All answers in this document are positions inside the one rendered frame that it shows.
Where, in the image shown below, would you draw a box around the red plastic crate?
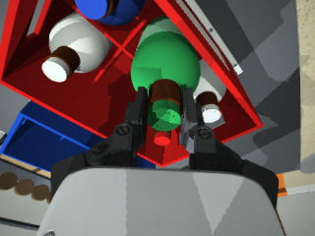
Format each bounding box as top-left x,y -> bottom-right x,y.
0,0 -> 252,167

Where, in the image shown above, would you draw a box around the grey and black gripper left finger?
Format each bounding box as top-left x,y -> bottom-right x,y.
50,87 -> 148,200

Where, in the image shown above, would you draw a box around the blue plastic crate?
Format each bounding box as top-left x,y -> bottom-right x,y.
0,101 -> 104,172

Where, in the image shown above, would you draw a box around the blue bottle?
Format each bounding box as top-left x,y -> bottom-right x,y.
75,0 -> 147,27

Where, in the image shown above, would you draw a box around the white bottle with brown label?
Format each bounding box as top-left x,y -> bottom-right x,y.
42,11 -> 114,82

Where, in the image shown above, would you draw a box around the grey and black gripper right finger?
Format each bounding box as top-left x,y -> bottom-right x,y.
180,88 -> 279,211

